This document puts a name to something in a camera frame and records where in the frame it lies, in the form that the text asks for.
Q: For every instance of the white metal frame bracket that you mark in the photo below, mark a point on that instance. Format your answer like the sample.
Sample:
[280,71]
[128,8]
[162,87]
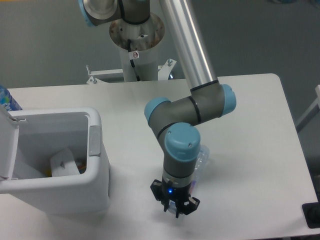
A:
[165,72]

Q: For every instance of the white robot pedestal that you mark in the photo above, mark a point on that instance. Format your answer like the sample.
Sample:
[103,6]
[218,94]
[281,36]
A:
[138,47]

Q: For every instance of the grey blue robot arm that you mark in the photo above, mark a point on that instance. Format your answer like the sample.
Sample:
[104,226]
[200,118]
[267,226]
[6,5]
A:
[174,122]

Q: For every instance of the blue labelled bottle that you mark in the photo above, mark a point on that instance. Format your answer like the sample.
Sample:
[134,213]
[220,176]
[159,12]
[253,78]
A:
[7,101]

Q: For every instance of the white plastic trash can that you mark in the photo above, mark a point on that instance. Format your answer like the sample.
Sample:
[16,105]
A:
[29,138]

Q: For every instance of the white frame at right edge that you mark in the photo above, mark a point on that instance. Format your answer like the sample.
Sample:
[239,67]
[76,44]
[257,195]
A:
[310,112]

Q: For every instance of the clear plastic water bottle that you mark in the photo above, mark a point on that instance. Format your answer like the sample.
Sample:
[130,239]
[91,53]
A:
[200,165]

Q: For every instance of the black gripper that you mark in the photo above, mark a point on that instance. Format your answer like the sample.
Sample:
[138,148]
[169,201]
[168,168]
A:
[167,192]

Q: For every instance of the black clamp at table edge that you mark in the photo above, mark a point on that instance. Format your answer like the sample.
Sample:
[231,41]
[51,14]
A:
[312,214]

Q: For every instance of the white plastic wrapper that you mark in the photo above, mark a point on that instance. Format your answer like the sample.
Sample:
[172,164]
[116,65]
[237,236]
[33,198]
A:
[64,155]

